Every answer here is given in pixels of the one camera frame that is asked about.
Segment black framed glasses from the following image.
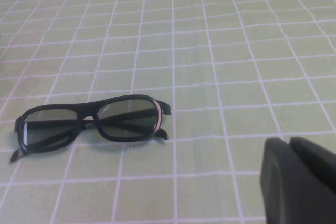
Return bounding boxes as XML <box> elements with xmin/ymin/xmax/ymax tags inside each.
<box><xmin>9</xmin><ymin>94</ymin><xmax>172</xmax><ymax>163</ymax></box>

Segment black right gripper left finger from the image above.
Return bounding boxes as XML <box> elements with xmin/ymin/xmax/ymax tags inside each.
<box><xmin>258</xmin><ymin>137</ymin><xmax>336</xmax><ymax>224</ymax></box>

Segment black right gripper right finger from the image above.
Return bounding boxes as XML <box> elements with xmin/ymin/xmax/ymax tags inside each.
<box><xmin>289</xmin><ymin>136</ymin><xmax>336</xmax><ymax>195</ymax></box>

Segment green white-checked tablecloth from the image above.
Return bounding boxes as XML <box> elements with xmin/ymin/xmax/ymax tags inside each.
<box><xmin>0</xmin><ymin>0</ymin><xmax>336</xmax><ymax>224</ymax></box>

